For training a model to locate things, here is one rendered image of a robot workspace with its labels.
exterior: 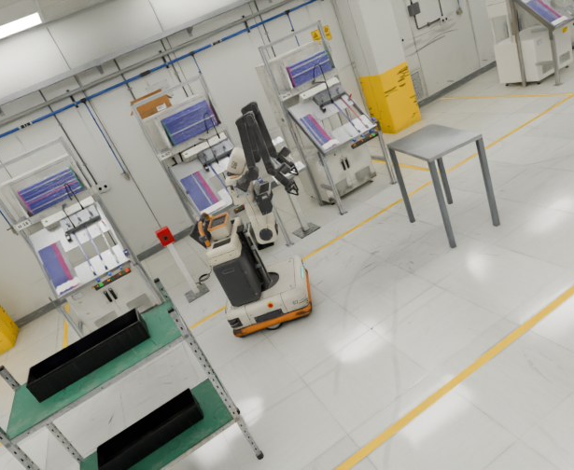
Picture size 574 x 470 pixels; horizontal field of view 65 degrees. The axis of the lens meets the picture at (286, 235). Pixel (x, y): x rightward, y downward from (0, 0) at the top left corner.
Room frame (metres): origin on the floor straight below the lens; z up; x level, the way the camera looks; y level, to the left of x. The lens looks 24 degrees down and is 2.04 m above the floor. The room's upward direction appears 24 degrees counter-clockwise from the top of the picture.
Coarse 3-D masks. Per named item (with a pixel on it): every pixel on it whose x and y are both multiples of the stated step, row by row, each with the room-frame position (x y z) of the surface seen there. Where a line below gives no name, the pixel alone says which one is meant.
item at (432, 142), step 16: (432, 128) 3.64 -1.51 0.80; (448, 128) 3.48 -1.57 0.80; (400, 144) 3.59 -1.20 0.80; (416, 144) 3.43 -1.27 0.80; (432, 144) 3.29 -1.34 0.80; (448, 144) 3.15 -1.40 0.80; (464, 144) 3.06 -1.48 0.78; (480, 144) 3.07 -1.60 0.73; (432, 160) 3.04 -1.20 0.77; (480, 160) 3.10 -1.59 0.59; (400, 176) 3.70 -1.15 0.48; (432, 176) 3.05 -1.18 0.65; (448, 192) 3.73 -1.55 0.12; (496, 208) 3.07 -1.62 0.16; (448, 224) 3.04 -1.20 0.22; (496, 224) 3.07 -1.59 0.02; (448, 240) 3.07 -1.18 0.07
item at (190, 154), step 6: (222, 132) 4.77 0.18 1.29; (216, 138) 4.72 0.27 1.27; (222, 138) 4.71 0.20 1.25; (204, 144) 4.68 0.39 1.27; (210, 144) 4.68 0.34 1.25; (216, 144) 4.69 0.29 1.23; (192, 150) 4.64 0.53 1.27; (198, 150) 4.63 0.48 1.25; (186, 156) 4.60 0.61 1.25; (192, 156) 4.62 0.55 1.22
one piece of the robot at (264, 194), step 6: (258, 186) 3.27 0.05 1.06; (264, 186) 3.28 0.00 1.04; (270, 186) 3.24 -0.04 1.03; (258, 192) 3.16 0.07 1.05; (264, 192) 3.12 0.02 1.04; (270, 192) 3.11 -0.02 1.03; (258, 198) 3.11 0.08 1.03; (264, 198) 3.10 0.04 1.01; (270, 198) 3.36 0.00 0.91; (258, 204) 3.11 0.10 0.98; (264, 204) 3.11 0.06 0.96; (270, 204) 3.10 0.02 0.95; (264, 210) 3.11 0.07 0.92; (270, 210) 3.10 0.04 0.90
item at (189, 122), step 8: (200, 104) 4.71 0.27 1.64; (208, 104) 4.73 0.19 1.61; (184, 112) 4.66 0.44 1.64; (192, 112) 4.68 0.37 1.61; (200, 112) 4.70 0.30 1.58; (208, 112) 4.72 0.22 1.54; (168, 120) 4.61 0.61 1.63; (176, 120) 4.63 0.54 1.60; (184, 120) 4.65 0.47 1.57; (192, 120) 4.67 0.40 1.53; (200, 120) 4.69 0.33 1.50; (208, 120) 4.71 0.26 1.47; (216, 120) 4.73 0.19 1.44; (168, 128) 4.60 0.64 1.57; (176, 128) 4.62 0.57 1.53; (184, 128) 4.64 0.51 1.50; (192, 128) 4.66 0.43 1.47; (200, 128) 4.68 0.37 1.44; (208, 128) 4.70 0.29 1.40; (168, 136) 4.70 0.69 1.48; (176, 136) 4.61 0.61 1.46; (184, 136) 4.63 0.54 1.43; (192, 136) 4.65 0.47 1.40; (176, 144) 4.60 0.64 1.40
